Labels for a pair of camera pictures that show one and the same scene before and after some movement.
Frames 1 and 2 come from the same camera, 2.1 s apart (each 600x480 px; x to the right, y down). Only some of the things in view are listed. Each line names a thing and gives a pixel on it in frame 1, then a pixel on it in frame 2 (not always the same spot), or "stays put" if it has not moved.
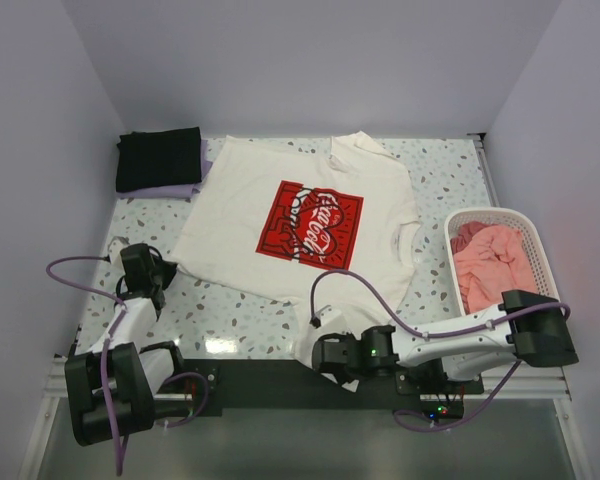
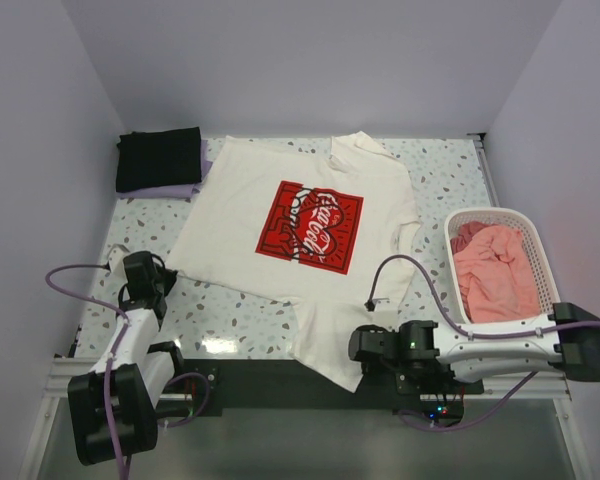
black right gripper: (340, 337) → (377, 369)
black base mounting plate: (204, 387) stays put
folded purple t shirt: (173, 192) stays put
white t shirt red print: (316, 223) stays put
